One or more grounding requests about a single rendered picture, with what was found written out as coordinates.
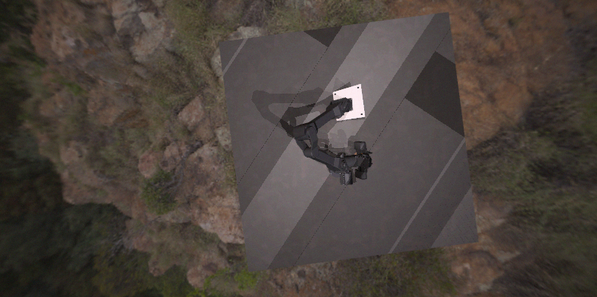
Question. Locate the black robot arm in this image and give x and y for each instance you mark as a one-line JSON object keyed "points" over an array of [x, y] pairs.
{"points": [[339, 164]]}

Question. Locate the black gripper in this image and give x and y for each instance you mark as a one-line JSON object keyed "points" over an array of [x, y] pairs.
{"points": [[360, 147]]}

